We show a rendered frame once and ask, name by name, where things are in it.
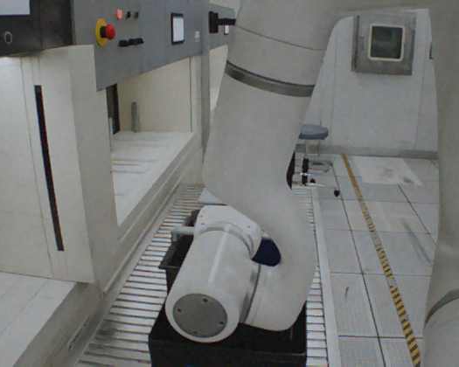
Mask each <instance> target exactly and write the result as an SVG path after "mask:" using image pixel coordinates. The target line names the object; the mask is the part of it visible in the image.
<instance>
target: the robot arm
mask: <svg viewBox="0 0 459 367"><path fill-rule="evenodd" d="M418 9H422V10H423V9H428V15H429V22H430V26H431V38H432V49H433V61H434V69H435V93H436V114H437V143H438V182H439V206H438V225H437V233H436V242H435V256H434V263H433V267H432V270H431V275H430V281H429V286H428V295H427V297H426V303H425V313H424V326H423V337H422V348H421V367H459V0H241V2H240V7H239V12H238V16H237V18H236V23H235V26H234V30H233V36H232V40H231V44H230V48H229V52H228V55H227V60H226V66H225V70H224V73H223V78H222V82H221V87H219V94H218V99H217V102H216V107H215V110H214V115H213V119H212V127H211V131H210V134H209V139H208V143H207V148H206V152H205V160H204V165H202V179H204V183H205V187H206V188H207V189H208V190H209V191H210V192H211V193H212V194H213V195H214V196H215V197H216V198H217V199H219V200H220V201H223V202H224V203H226V204H227V205H228V206H226V205H209V206H206V207H204V208H202V209H200V210H195V211H191V218H192V219H193V220H194V221H195V223H196V225H195V230H194V237H193V241H192V243H191V247H190V249H189V252H188V253H187V256H186V258H185V260H184V263H183V265H182V267H181V269H180V271H179V273H178V275H177V278H176V280H175V282H174V284H173V286H172V288H171V290H170V293H169V295H168V297H167V300H166V303H165V314H166V316H167V319H168V320H169V321H170V323H171V325H172V326H173V327H174V329H175V330H176V331H177V332H179V333H180V334H181V335H183V336H185V337H187V338H189V339H191V340H193V341H197V342H202V343H210V342H217V341H219V340H222V339H224V338H226V337H227V336H229V335H230V334H232V333H233V332H234V330H235V329H236V327H237V325H238V322H242V323H245V324H247V325H251V326H254V327H256V328H263V329H268V330H274V331H282V330H286V329H289V328H290V327H291V326H292V325H293V324H294V322H295V321H296V319H297V317H298V315H299V313H301V310H302V306H303V304H304V303H305V301H306V299H307V296H308V294H309V290H310V288H311V285H312V282H313V279H314V275H315V271H316V265H317V251H316V241H315V237H314V233H313V230H312V227H311V225H310V222H309V219H308V217H307V215H306V213H305V212H304V210H303V207H302V206H301V204H300V203H299V201H298V199H297V198H296V196H295V195H294V193H293V192H292V190H291V189H290V188H289V185H288V182H287V172H288V168H289V165H290V161H291V158H292V155H293V153H294V150H295V147H296V143H297V140H298V137H299V135H300V132H301V129H302V126H303V122H304V119H305V117H306V114H307V112H308V109H309V102H310V99H311V96H312V94H313V91H314V88H315V85H316V82H317V79H318V76H319V73H320V71H321V68H322V67H321V65H322V63H323V59H324V56H325V53H326V51H327V48H328V43H329V41H330V37H331V34H332V32H333V30H334V29H333V28H334V27H335V25H336V24H337V22H340V21H341V20H343V18H345V17H353V16H357V15H364V14H368V13H369V14H372V13H377V12H379V13H381V12H386V11H389V12H391V11H396V10H397V11H399V10H418ZM262 230H264V231H265V232H266V233H267V234H268V235H269V236H270V238H271V239H272V240H273V241H274V242H275V244H276V245H277V247H278V249H279V251H280V254H281V260H280V263H279V264H278V265H277V266H276V267H268V266H264V265H262V264H258V263H256V262H253V261H251V259H252V258H253V257H254V256H255V254H256V252H257V249H258V247H259V244H260V242H261V236H262Z"/></svg>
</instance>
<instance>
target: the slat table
mask: <svg viewBox="0 0 459 367"><path fill-rule="evenodd" d="M204 189H205V183H204V182H202V181H184V180H183V181H181V182H180V184H179V186H178V187H177V189H176V190H175V192H174V193H173V195H172V196H171V198H170V200H169V201H168V203H167V204H166V206H165V207H164V208H163V210H162V212H161V213H160V215H159V216H158V218H157V219H156V221H155V223H154V224H153V226H151V228H150V229H149V231H147V233H148V234H146V235H145V237H144V238H143V240H142V242H141V243H140V244H141V245H139V247H138V248H137V250H136V252H135V253H134V255H133V256H132V258H131V259H130V261H129V263H128V264H127V265H126V266H125V268H124V269H123V271H122V273H121V274H120V276H119V277H118V279H117V280H116V282H115V284H114V285H113V286H112V288H111V289H110V291H109V292H108V294H107V296H106V297H105V299H104V300H103V303H102V304H101V305H100V306H99V308H98V309H97V311H96V312H95V314H94V317H93V318H92V319H91V321H90V322H89V324H88V326H87V327H86V328H85V330H84V331H83V333H82V335H81V336H80V338H79V340H78V341H77V343H76V344H75V345H74V347H73V349H72V351H71V352H70V354H68V355H69V356H68V357H67V359H66V360H65V362H64V363H63V364H62V365H61V366H62V367H100V366H93V365H86V364H85V362H86V363H94V364H101V365H109V366H115V367H151V364H145V363H141V361H146V362H150V355H149V354H145V352H150V351H149V350H148V335H149V333H150V330H151V329H152V327H153V325H154V321H155V319H156V316H157V314H158V312H159V310H160V309H161V307H162V305H163V302H164V300H165V298H166V296H167V284H166V280H156V279H149V278H144V277H135V276H146V277H150V278H158V279H166V272H165V271H164V270H158V268H157V267H158V266H159V264H160V262H158V261H161V260H162V258H163V257H155V256H164V254H165V253H163V252H166V251H167V249H168V248H167V247H169V246H170V244H169V243H171V242H170V239H171V237H170V235H165V234H170V230H171V228H172V226H174V225H181V226H182V224H183V222H184V220H185V218H186V216H191V210H200V209H202V208H204V207H206V206H209V204H198V201H196V200H198V198H199V197H200V195H201V193H202V191H204ZM292 192H293V193H294V195H295V196H296V198H297V199H298V201H299V203H300V204H301V205H302V206H303V210H304V212H305V213H306V215H307V216H308V219H309V222H310V225H311V227H312V230H313V233H314V234H315V235H314V237H315V241H316V251H317V265H316V271H315V272H318V273H315V275H314V277H315V278H319V279H315V278H314V279H313V282H312V283H319V285H318V284H312V285H311V288H310V289H320V291H318V290H310V291H309V294H308V295H317V296H321V297H314V296H307V300H308V301H310V302H321V304H315V303H307V319H308V331H307V338H308V355H307V364H306V367H342V360H341V355H340V345H339V341H338V336H339V334H338V330H337V320H336V317H337V316H336V310H335V305H334V300H333V295H334V294H333V290H332V285H331V279H330V269H329V265H330V264H329V259H328V253H327V248H326V242H325V237H324V231H323V221H322V216H321V210H320V204H319V199H318V194H317V188H316V187H299V186H292ZM180 199H181V200H180ZM191 203H195V204H191ZM305 203H307V204H305ZM199 207H201V208H199ZM175 209H179V210H175ZM179 212H182V213H179ZM171 215H173V216H171ZM169 218H174V219H169ZM167 222H174V223H167ZM165 225H171V226H165ZM163 230H166V231H163ZM159 238H163V239H159ZM156 242H164V243H156ZM155 246H163V247H155ZM151 251H160V252H151ZM147 255H153V256H147ZM145 260H156V261H145ZM142 265H144V266H142ZM145 266H156V267H145ZM138 270H141V271H152V272H140V271H138ZM153 273H165V274H153ZM131 281H135V282H147V283H149V284H159V285H165V286H156V285H149V284H144V283H133V282H131ZM128 287H133V288H144V289H148V290H140V289H129V288H128ZM150 290H156V291H163V292H152V291H150ZM125 294H138V295H148V296H151V297H159V299H155V298H151V297H144V296H133V295H125ZM122 301H138V302H148V303H155V304H156V305H153V304H142V303H133V302H122ZM117 307H125V308H117ZM126 308H134V309H144V310H153V311H152V312H147V311H137V310H128V309H126ZM308 308H309V309H320V310H321V311H315V310H308ZM113 314H118V315H134V316H135V317H127V316H118V315H113ZM308 316H322V317H323V318H319V317H314V318H309V317H308ZM137 317H145V318H149V320H146V319H137ZM108 321H114V322H123V323H133V324H142V325H146V327H142V326H133V325H123V324H120V323H113V322H108ZM309 323H316V324H323V326H319V325H309ZM104 328H105V329H115V330H124V331H129V332H134V333H143V334H142V335H133V334H132V333H122V332H114V331H108V330H105V329H104ZM309 331H312V332H320V331H323V333H318V334H313V333H309ZM100 336H103V337H112V338H119V339H121V340H129V341H138V343H126V342H123V341H117V340H108V339H101V338H100ZM309 339H313V340H323V341H324V343H322V342H312V341H309ZM94 345H103V346H111V347H115V348H120V349H129V350H135V351H134V352H132V351H123V350H115V349H107V348H99V347H97V346H94ZM315 348H319V349H325V351H323V350H309V349H315ZM89 353H94V354H98V355H105V356H112V357H121V358H129V359H130V360H129V361H123V360H118V359H114V358H106V357H98V356H91V355H89ZM310 357H316V358H318V357H325V358H326V360H320V359H314V360H311V359H309V358H310Z"/></svg>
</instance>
